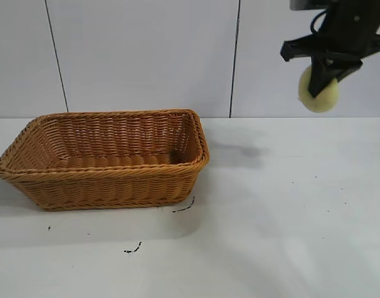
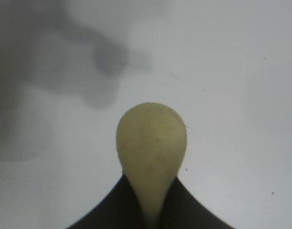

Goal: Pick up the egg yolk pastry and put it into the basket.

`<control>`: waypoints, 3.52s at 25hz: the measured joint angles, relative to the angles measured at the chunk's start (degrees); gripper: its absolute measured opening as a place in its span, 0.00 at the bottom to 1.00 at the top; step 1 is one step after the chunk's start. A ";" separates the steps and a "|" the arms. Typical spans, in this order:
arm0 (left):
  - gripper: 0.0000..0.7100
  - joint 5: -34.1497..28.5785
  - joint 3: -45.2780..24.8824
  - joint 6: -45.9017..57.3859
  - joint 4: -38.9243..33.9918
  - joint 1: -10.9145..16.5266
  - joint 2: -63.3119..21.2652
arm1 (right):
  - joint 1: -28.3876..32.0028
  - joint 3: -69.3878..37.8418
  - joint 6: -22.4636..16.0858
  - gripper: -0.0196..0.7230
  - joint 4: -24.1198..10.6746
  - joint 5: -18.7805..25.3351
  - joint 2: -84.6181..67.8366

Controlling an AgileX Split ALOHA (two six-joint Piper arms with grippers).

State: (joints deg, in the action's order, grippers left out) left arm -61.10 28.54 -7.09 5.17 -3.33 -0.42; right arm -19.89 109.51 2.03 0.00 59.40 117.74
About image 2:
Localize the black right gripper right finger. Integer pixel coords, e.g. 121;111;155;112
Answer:
157;177;232;229

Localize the pale yellow round pastry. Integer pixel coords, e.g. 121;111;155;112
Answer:
115;102;188;229

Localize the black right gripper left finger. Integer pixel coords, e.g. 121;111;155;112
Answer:
69;174;146;229

